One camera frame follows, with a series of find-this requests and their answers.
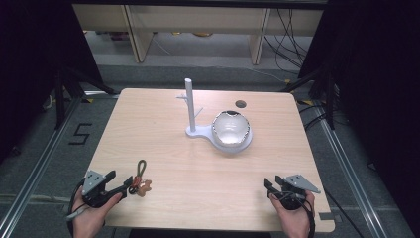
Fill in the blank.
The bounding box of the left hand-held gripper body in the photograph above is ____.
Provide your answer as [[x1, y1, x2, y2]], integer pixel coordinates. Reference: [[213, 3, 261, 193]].
[[81, 170, 115, 209]]

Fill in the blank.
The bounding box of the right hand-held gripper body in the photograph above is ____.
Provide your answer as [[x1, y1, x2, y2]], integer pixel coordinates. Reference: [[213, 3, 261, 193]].
[[277, 174, 322, 211]]

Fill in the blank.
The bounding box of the green cord keychain with charms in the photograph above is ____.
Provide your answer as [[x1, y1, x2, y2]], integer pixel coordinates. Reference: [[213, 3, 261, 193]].
[[128, 159, 154, 198]]

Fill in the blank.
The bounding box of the person's right hand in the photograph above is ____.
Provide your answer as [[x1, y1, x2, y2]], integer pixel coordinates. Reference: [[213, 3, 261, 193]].
[[268, 189, 317, 238]]

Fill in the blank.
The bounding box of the person's left hand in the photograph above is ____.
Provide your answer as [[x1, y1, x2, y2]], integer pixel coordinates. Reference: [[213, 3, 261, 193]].
[[71, 187, 124, 238]]

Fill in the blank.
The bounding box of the grey tape strip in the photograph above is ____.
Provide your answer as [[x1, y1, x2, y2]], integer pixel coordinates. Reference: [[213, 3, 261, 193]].
[[318, 212, 343, 223]]

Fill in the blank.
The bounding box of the silver metal bowl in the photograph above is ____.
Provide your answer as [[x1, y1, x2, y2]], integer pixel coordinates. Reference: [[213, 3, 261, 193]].
[[211, 110, 252, 149]]

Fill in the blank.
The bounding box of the black metal stand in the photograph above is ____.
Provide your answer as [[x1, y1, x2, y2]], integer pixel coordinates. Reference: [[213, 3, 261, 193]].
[[53, 64, 117, 131], [280, 64, 337, 131]]

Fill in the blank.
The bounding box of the white hook stand with tray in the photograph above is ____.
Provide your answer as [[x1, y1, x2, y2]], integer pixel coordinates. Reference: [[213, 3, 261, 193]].
[[175, 77, 254, 155]]

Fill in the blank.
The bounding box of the black curtain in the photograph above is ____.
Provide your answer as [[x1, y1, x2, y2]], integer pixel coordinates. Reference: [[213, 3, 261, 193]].
[[297, 0, 420, 234], [0, 0, 104, 163]]

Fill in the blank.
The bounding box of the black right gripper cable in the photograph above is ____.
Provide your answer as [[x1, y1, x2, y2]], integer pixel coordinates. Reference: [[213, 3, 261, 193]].
[[280, 190, 317, 238]]

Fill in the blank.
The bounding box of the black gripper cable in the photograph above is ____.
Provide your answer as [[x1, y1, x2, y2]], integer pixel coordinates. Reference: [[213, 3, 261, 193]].
[[280, 190, 317, 238], [66, 178, 87, 238]]

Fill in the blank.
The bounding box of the grey cable plug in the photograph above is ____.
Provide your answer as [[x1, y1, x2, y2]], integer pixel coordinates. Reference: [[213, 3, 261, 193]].
[[65, 207, 89, 222]]

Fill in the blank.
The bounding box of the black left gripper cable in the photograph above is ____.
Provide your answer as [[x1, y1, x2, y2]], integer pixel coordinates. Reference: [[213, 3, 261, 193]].
[[66, 178, 87, 238]]

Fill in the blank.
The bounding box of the aluminium floor rail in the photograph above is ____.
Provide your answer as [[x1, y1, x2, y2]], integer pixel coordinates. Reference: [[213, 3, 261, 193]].
[[0, 94, 84, 238], [316, 104, 388, 238]]

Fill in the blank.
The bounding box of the black floor cable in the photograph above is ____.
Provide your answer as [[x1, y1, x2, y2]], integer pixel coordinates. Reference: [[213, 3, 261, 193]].
[[297, 101, 329, 132]]

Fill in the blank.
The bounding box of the white floor cable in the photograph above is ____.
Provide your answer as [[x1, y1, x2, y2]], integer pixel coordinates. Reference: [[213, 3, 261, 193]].
[[253, 66, 289, 83]]

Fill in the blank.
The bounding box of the bundle of black hanging cables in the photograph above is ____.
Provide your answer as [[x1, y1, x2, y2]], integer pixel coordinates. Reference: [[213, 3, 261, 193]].
[[263, 8, 314, 75]]

